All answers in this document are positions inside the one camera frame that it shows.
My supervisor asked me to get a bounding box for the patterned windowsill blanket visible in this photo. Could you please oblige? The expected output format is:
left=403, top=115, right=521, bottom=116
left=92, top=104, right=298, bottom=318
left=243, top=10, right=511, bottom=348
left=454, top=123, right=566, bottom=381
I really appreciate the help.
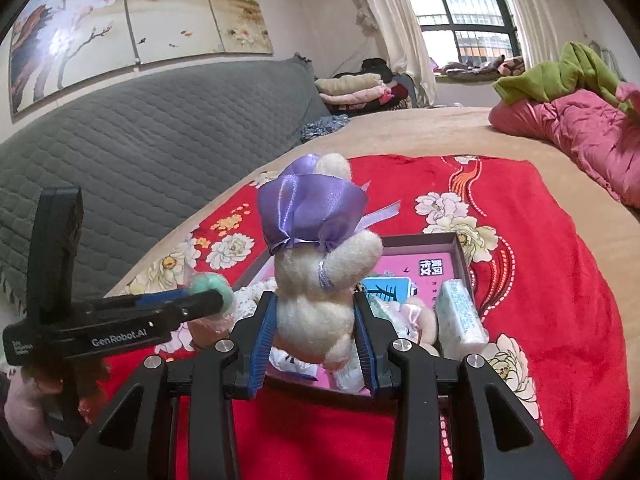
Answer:
left=435, top=55, right=526, bottom=83

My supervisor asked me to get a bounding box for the dark patterned folded blanket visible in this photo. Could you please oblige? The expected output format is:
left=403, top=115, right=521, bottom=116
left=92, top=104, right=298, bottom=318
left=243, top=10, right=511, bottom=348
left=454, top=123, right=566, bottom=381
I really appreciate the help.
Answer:
left=350, top=82, right=416, bottom=111

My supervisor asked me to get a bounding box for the peach makeup sponge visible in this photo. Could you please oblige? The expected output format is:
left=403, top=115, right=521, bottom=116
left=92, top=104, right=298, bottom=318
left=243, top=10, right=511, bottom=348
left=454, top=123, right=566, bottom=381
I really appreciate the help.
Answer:
left=187, top=310, right=233, bottom=351

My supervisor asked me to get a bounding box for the white floral scrunchie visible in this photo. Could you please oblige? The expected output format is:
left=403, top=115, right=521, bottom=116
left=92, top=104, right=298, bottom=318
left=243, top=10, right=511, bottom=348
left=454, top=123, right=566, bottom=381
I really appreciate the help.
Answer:
left=232, top=280, right=278, bottom=323

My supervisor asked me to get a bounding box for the cream folded blanket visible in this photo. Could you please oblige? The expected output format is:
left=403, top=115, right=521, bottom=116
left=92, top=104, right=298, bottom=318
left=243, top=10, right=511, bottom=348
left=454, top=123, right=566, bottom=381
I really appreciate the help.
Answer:
left=315, top=72, right=383, bottom=96

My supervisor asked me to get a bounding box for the barred window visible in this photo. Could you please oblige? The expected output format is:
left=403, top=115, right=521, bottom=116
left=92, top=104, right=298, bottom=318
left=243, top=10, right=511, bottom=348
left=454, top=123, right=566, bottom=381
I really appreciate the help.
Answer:
left=395, top=0, right=521, bottom=68

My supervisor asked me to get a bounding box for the red floral blanket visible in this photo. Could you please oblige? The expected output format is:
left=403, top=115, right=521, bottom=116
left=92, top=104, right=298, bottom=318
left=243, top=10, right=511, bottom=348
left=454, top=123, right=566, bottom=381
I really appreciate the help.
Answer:
left=100, top=155, right=631, bottom=480

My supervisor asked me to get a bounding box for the green blanket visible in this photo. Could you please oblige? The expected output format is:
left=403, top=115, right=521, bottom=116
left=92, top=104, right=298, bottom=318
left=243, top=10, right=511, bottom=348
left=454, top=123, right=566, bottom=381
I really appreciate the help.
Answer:
left=492, top=41, right=631, bottom=111

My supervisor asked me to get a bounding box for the small pink plush keychain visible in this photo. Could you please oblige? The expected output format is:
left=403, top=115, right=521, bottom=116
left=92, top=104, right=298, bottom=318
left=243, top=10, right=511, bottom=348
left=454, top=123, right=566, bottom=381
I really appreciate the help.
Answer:
left=395, top=297, right=441, bottom=356

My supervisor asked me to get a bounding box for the shallow cardboard box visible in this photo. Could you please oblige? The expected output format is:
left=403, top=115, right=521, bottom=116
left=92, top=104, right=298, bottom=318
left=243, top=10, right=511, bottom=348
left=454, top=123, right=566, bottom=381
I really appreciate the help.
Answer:
left=232, top=232, right=476, bottom=401

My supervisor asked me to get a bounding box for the blue patterned cloth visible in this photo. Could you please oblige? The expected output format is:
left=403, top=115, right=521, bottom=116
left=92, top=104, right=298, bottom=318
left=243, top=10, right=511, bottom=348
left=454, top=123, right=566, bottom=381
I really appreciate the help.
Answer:
left=300, top=114, right=350, bottom=143

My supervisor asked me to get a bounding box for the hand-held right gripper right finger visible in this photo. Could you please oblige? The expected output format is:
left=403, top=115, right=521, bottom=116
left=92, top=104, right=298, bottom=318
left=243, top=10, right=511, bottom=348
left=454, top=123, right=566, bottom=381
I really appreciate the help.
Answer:
left=352, top=291, right=573, bottom=480

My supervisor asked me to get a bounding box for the pink book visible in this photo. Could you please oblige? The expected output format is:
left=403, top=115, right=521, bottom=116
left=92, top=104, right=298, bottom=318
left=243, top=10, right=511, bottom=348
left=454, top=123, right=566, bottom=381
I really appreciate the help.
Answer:
left=320, top=252, right=466, bottom=391

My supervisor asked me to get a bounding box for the pink quilt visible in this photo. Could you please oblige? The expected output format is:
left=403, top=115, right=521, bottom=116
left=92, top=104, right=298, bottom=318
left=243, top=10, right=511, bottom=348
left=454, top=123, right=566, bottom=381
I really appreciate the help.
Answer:
left=487, top=82, right=640, bottom=208

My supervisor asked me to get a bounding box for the pink folded blanket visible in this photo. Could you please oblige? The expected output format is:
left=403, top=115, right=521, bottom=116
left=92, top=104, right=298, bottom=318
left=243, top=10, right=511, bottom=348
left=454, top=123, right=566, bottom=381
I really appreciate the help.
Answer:
left=320, top=85, right=393, bottom=107

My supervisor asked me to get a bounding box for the beige bed sheet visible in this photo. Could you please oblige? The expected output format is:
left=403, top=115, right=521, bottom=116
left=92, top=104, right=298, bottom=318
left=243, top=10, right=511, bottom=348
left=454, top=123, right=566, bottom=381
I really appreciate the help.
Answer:
left=105, top=105, right=640, bottom=461

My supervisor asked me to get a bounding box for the grey quilted headboard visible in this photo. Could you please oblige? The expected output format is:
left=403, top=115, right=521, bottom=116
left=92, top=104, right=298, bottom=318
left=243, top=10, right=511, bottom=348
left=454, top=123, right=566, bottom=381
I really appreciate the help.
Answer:
left=0, top=55, right=331, bottom=301

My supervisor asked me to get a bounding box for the person's left hand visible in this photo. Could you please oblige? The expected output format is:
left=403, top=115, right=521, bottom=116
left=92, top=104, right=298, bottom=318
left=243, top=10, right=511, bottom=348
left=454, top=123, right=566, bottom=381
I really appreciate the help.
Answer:
left=20, top=355, right=113, bottom=426

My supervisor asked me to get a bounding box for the white curtain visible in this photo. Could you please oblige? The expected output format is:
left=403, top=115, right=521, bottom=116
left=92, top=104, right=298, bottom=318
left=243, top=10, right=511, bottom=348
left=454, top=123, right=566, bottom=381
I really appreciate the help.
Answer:
left=350, top=0, right=438, bottom=108
left=492, top=0, right=566, bottom=68

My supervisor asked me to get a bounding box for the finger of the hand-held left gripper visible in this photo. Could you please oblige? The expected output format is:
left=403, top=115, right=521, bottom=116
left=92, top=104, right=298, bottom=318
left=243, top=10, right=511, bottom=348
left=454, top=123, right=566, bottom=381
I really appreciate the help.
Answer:
left=130, top=290, right=225, bottom=328
left=75, top=287, right=193, bottom=311

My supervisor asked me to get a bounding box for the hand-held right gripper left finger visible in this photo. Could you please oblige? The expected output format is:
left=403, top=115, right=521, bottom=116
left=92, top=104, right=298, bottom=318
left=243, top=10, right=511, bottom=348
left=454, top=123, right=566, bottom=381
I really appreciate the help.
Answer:
left=57, top=290, right=278, bottom=480

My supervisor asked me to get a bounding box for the green sponge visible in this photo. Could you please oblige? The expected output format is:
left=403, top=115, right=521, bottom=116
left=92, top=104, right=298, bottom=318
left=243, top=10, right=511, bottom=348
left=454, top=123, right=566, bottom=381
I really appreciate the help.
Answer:
left=192, top=272, right=236, bottom=316

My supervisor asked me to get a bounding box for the floral wall painting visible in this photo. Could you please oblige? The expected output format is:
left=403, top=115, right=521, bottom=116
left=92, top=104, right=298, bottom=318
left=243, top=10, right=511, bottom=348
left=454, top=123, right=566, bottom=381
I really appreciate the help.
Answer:
left=7, top=0, right=275, bottom=121

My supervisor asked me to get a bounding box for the person's left forearm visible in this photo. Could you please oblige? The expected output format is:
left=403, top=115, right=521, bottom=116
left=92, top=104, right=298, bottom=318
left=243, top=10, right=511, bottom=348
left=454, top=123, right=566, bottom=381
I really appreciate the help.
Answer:
left=2, top=370, right=58, bottom=458

